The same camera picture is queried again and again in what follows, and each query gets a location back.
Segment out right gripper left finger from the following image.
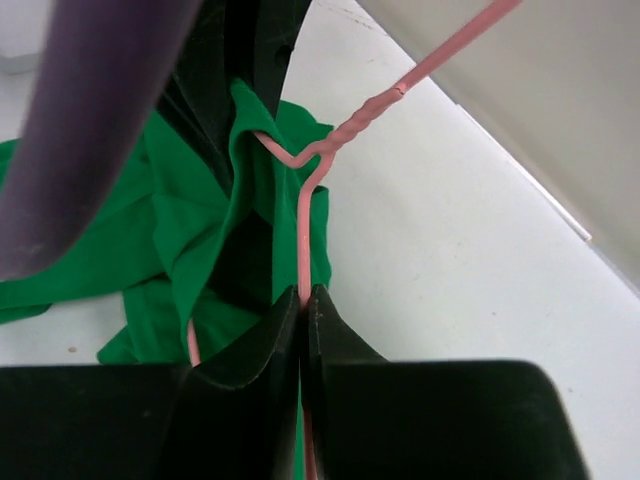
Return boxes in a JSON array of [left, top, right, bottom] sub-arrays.
[[1, 289, 299, 479]]

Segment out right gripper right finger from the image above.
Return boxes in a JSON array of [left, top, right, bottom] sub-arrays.
[[304, 285, 588, 479]]

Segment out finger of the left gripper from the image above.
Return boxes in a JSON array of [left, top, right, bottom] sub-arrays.
[[242, 0, 311, 117], [157, 0, 234, 195]]

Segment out green t shirt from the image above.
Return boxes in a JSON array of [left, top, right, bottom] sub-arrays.
[[1, 80, 330, 364]]

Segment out pink wire hanger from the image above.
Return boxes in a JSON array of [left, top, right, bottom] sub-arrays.
[[187, 1, 518, 479]]

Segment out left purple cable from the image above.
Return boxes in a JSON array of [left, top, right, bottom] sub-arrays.
[[0, 0, 204, 281]]

